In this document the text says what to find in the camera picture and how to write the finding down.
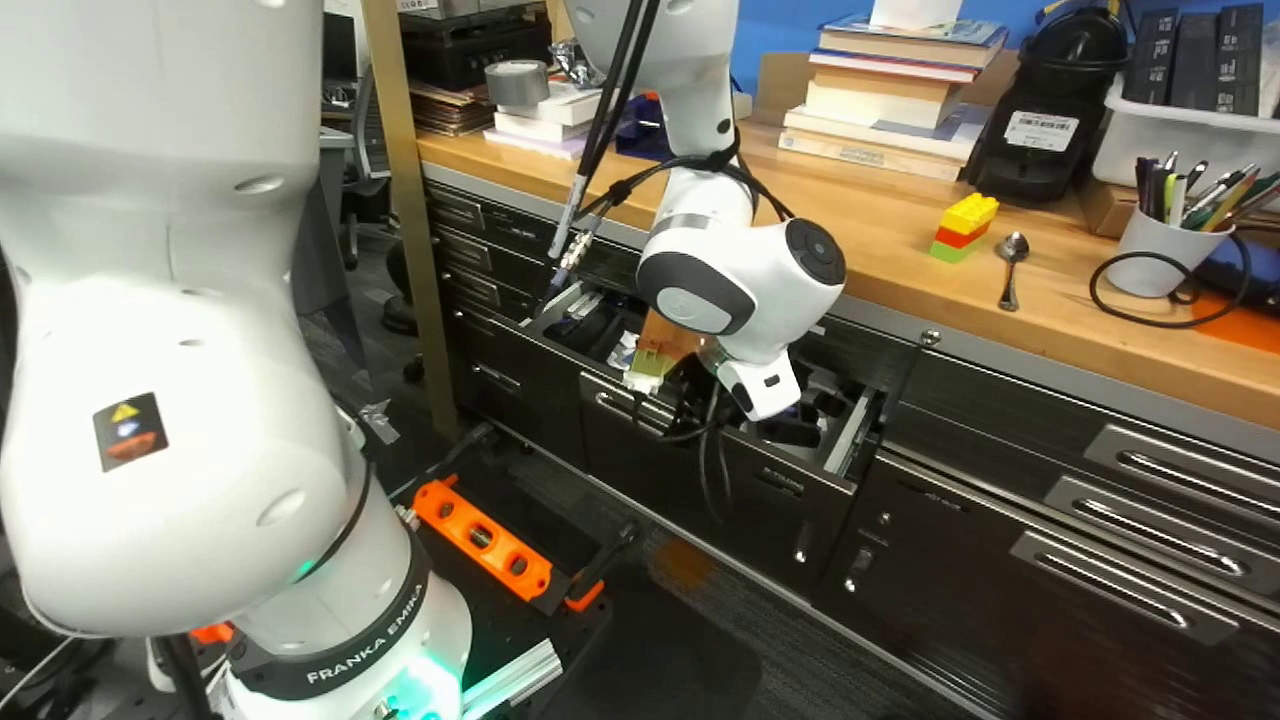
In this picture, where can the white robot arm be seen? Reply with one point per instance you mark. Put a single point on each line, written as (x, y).
(169, 446)

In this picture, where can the open grey tool drawer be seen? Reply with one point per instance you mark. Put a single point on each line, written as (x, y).
(769, 492)

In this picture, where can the orange spirit level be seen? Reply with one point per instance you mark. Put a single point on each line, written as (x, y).
(500, 553)

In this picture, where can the stacked toy blocks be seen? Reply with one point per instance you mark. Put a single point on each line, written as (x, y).
(962, 226)

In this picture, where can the stack of books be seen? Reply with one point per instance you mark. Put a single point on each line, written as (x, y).
(881, 93)

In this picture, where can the metal spoon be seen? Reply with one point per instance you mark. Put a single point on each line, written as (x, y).
(1013, 252)

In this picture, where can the black label printer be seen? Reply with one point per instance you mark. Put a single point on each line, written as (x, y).
(1048, 118)

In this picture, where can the white storage bin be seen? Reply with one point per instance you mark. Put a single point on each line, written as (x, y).
(1198, 87)

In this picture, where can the white pen cup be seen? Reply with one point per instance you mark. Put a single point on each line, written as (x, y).
(1184, 229)

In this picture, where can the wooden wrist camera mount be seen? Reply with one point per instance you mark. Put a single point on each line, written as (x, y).
(656, 350)

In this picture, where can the grey duct tape roll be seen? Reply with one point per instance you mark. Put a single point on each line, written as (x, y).
(516, 83)

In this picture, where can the wooden post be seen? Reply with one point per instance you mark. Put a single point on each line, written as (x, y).
(386, 48)

